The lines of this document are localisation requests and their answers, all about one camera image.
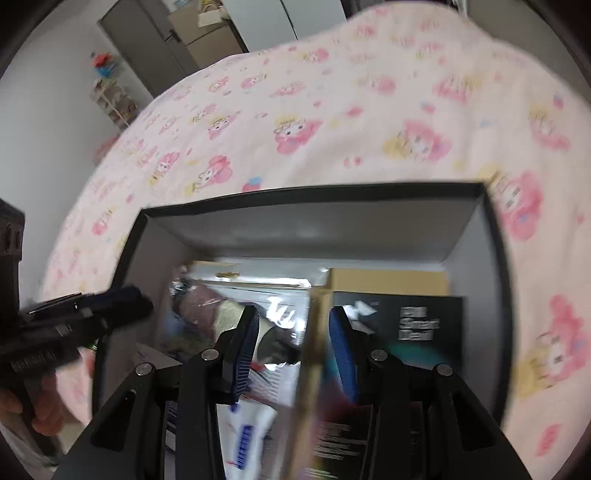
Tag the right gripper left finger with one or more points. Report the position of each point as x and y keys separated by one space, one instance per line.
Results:
x=126 y=438

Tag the dark purple small box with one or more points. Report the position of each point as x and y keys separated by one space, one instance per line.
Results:
x=422 y=331

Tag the white tiered shelf rack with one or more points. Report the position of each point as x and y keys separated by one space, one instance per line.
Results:
x=115 y=102

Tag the white barcode packet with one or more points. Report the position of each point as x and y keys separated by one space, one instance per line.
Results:
x=254 y=431

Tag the white wardrobe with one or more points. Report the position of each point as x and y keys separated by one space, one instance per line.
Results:
x=263 y=24

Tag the blue lettered framed card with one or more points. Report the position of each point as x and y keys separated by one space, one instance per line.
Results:
x=198 y=309

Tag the pink cartoon print blanket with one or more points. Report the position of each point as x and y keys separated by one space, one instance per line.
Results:
x=403 y=91

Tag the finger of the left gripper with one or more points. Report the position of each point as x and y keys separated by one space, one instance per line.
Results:
x=107 y=310

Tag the person's hand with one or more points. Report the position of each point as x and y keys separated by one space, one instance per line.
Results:
x=48 y=406

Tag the dark grey door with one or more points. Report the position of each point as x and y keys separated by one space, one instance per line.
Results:
x=146 y=40

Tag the brown cardboard boxes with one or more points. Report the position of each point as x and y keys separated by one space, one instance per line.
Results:
x=206 y=32

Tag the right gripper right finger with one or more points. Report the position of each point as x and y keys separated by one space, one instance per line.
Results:
x=424 y=423

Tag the black cardboard box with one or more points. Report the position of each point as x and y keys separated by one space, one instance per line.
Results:
x=409 y=226

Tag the tan glass screen protector box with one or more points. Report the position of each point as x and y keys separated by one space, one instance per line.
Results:
x=389 y=282

